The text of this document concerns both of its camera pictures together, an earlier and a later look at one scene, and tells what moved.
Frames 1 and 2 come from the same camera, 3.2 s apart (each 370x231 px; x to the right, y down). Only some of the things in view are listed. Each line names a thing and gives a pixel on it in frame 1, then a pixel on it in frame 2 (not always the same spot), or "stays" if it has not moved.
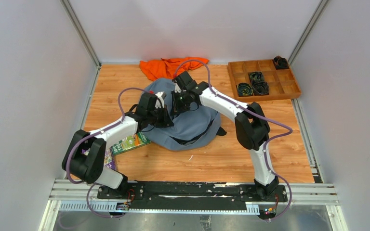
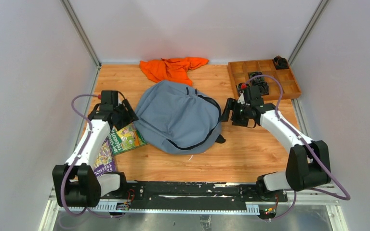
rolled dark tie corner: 281,63 stays
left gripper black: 163,118 -> 128,109
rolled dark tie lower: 260,87 stays
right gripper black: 177,109 -> 231,104
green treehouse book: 138,139 stays
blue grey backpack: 192,129 stays
